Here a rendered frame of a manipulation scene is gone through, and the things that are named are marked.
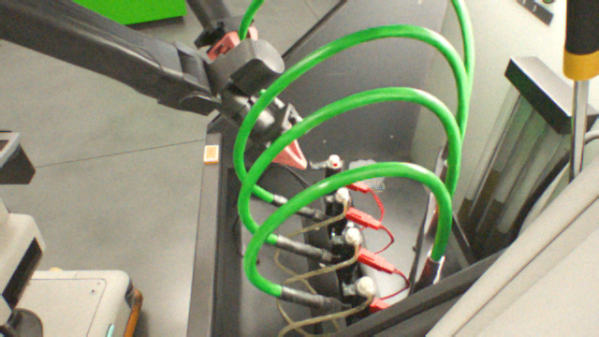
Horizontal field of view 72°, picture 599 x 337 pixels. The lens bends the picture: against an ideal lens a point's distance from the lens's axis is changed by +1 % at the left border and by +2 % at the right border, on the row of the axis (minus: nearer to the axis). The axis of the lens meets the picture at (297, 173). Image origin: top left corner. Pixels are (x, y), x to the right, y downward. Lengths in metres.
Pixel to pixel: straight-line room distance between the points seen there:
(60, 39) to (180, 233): 1.65
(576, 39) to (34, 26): 0.44
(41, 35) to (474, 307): 0.47
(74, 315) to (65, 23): 1.26
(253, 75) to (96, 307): 1.19
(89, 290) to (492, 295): 1.47
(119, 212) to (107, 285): 0.68
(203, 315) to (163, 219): 1.48
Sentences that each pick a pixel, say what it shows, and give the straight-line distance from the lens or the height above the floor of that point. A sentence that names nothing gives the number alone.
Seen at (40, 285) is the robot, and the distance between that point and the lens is 1.77.
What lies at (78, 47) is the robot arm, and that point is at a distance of 0.51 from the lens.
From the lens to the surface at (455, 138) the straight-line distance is 0.50.
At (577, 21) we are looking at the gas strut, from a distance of 0.26.
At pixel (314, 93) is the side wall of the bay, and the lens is 0.98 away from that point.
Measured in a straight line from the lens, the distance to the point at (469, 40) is 0.65.
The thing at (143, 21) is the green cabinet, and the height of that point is 0.07.
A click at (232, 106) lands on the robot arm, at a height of 1.23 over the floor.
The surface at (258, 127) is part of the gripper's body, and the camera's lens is 0.64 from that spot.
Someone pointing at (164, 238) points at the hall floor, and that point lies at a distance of 2.08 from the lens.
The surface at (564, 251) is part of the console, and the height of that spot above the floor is 1.37.
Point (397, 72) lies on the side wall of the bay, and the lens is 1.01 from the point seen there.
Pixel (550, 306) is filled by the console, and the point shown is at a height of 1.34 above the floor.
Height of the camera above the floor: 1.57
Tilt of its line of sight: 43 degrees down
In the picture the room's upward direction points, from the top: straight up
